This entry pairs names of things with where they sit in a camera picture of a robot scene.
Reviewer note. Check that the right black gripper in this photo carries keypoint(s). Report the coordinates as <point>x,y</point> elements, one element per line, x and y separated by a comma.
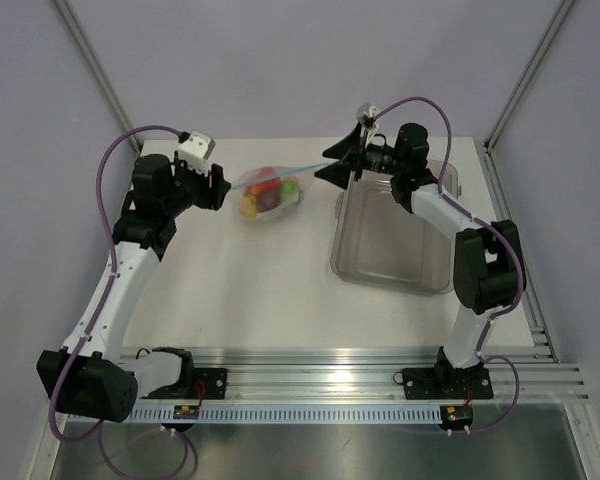
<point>347,146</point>

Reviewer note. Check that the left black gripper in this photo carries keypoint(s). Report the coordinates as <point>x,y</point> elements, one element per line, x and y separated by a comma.
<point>213,185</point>

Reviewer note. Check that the pink toy peach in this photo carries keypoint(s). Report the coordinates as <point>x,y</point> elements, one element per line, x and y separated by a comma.
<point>253,175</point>

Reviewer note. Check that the purple toy eggplant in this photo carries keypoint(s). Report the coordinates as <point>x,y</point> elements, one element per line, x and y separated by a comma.
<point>283,209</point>

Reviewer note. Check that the clear zip top bag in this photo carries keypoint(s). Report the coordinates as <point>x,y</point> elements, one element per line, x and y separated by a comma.
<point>303,175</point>

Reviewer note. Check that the green toy fruit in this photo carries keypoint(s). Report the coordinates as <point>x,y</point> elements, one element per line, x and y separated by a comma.
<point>288,188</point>

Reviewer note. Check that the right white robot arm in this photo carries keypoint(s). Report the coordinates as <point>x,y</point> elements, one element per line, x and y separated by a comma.
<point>488,272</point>

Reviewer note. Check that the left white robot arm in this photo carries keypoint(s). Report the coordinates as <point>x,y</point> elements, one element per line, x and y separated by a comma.
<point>86,376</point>

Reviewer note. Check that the clear grey plastic bin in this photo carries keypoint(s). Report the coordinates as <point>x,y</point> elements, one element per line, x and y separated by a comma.
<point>379,244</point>

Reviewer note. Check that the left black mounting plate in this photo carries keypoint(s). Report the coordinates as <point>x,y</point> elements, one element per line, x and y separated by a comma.
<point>212,382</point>

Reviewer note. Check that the black mounting plate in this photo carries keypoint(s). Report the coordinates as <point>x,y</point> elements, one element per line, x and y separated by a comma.
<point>457,384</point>
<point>212,382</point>

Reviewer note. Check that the left small circuit board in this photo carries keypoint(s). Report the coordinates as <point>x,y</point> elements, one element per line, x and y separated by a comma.
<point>186,411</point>

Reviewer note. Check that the small circuit board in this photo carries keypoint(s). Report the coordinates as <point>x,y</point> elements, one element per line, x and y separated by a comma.
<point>457,415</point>
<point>186,411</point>

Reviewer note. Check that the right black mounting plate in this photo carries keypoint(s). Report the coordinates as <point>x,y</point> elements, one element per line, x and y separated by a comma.
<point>457,384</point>

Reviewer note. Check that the right small circuit board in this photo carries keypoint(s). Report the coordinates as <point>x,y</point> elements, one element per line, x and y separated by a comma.
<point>457,415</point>

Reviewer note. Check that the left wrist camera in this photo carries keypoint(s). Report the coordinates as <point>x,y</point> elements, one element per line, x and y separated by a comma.
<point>194,150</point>

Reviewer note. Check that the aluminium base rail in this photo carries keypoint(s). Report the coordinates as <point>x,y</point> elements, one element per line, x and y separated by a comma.
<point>369,375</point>

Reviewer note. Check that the white slotted cable duct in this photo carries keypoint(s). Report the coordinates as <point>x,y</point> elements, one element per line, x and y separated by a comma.
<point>294,414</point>

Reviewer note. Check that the left aluminium frame post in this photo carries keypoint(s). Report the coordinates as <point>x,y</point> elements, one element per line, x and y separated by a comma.
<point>88,56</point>

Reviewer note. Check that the aluminium frame post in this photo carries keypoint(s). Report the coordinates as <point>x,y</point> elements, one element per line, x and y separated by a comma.
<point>88,56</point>
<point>550,34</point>

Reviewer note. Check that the right aluminium frame post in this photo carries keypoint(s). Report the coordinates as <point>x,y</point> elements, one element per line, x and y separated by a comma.
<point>550,34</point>

